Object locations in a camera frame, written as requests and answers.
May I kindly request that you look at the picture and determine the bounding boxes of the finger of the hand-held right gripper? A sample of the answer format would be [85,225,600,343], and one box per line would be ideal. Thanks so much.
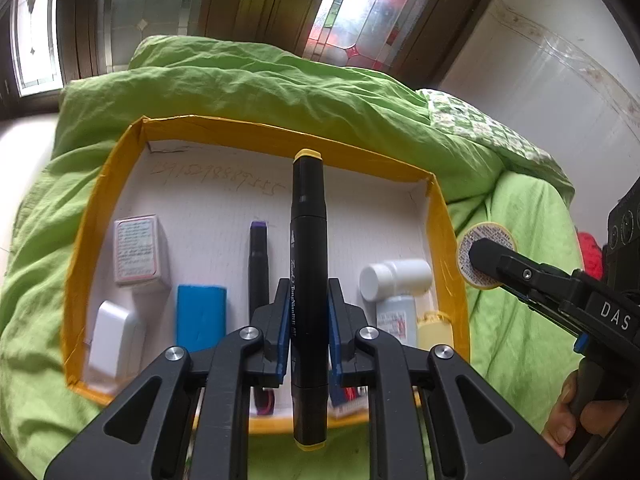
[470,238,596,322]

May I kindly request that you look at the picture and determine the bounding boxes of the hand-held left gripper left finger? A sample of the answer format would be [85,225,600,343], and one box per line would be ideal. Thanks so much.
[45,279,295,480]

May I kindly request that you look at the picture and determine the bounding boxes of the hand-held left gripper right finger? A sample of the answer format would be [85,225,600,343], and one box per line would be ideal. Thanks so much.
[326,279,572,480]

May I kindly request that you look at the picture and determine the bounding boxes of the black marker purple caps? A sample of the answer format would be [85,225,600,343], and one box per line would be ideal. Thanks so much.
[248,220,278,417]

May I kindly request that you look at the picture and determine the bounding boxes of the round yellow tin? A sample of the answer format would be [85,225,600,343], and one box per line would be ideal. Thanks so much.
[456,222,518,291]

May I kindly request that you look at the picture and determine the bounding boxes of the white bottle green label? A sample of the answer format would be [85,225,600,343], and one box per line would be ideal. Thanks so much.
[359,259,434,304]

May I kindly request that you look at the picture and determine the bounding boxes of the black marker yellow caps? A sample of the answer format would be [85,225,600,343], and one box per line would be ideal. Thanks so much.
[289,148,330,454]

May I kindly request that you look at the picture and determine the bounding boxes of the blue battery pack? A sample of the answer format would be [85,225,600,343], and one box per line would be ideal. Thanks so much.
[175,284,229,354]

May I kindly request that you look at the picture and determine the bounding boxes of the small grey barcode box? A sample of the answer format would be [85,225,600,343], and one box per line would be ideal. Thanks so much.
[112,214,171,289]

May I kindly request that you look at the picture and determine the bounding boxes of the yellow taped cardboard box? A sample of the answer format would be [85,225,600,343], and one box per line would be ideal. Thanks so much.
[60,115,472,436]

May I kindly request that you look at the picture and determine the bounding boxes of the person's right hand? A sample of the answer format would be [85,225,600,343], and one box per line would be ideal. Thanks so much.
[542,375,632,456]

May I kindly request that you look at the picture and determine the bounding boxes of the red cloth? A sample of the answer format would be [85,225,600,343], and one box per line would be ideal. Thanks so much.
[576,231,604,279]

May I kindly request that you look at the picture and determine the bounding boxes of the small yellow plastic container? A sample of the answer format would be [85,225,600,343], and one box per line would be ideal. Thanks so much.
[416,311,457,354]

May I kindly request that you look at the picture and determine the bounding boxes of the white power adapter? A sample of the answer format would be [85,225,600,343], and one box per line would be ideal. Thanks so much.
[86,300,147,387]

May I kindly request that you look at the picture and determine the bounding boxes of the green blanket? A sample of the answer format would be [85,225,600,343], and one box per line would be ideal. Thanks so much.
[0,35,597,480]

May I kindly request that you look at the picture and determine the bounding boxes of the stained glass window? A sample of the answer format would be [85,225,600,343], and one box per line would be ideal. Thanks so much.
[302,0,453,86]

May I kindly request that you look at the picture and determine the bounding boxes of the frosted glass window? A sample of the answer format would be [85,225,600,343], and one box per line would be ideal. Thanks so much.
[14,0,62,97]
[97,0,203,63]

